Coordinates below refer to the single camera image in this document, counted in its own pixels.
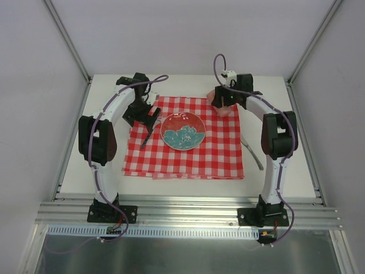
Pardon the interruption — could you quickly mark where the fork with green handle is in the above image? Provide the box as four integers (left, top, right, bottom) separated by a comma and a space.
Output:
141, 112, 163, 149

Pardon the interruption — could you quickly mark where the salmon pink plastic cup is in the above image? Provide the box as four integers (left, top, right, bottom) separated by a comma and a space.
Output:
206, 90, 232, 117

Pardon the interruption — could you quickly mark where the red teal ceramic plate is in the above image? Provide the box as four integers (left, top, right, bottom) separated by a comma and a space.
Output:
160, 112, 206, 151

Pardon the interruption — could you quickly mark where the silver table knife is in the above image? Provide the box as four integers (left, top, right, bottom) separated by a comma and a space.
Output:
240, 134, 264, 171

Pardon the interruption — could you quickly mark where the red white checkered cloth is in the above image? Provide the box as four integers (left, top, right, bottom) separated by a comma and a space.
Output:
123, 96, 244, 179

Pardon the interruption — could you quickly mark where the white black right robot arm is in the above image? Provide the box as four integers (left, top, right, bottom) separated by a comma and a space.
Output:
212, 70, 298, 225

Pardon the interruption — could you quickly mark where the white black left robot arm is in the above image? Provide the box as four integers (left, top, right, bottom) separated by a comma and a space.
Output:
78, 72, 168, 221

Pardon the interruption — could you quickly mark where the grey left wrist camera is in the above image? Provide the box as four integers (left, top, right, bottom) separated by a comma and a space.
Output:
146, 91, 159, 104

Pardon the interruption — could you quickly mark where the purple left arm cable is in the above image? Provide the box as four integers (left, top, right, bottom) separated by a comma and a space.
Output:
45, 74, 169, 255

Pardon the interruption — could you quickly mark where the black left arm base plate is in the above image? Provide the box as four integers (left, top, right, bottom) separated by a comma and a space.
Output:
87, 203, 138, 224

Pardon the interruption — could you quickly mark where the aluminium frame post left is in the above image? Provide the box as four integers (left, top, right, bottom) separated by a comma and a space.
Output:
42, 0, 92, 83

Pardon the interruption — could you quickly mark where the aluminium frame post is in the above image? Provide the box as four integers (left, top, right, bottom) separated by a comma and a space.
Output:
42, 0, 92, 83
287, 0, 345, 86

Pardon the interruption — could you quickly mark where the white slotted cable duct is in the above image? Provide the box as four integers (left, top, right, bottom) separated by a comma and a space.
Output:
47, 225, 259, 240

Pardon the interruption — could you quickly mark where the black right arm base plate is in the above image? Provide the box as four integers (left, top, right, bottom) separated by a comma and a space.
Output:
237, 208, 289, 228

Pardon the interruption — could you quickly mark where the aluminium front rail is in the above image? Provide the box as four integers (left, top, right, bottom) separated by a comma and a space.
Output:
35, 194, 344, 230

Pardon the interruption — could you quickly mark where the aluminium frame post right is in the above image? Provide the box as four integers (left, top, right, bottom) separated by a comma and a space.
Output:
287, 0, 345, 86

